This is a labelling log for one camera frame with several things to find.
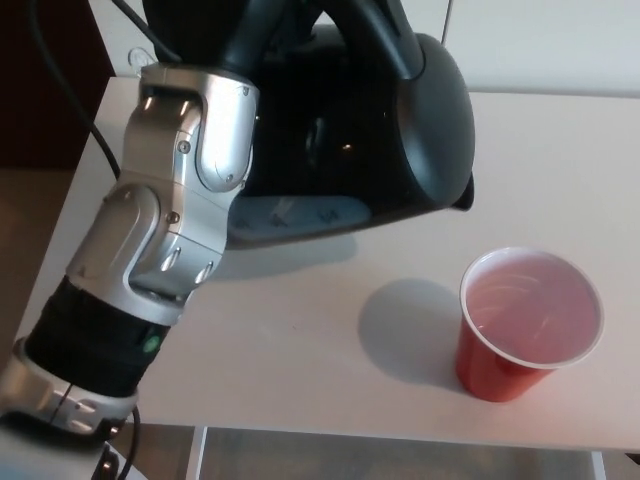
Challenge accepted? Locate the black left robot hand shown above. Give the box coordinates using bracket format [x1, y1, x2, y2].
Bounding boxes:
[139, 0, 321, 76]

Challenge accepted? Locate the white cabinet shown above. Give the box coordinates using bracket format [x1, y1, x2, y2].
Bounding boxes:
[84, 0, 640, 99]

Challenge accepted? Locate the dark brown wooden panel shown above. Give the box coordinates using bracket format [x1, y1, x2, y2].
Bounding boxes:
[0, 0, 119, 171]

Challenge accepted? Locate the red plastic cup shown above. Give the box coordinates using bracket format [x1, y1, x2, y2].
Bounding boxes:
[454, 246, 605, 404]

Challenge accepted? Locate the black electric kettle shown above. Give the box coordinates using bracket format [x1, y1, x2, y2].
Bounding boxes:
[227, 0, 476, 251]

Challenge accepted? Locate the black forearm cable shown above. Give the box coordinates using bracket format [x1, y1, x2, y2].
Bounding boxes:
[102, 402, 143, 480]

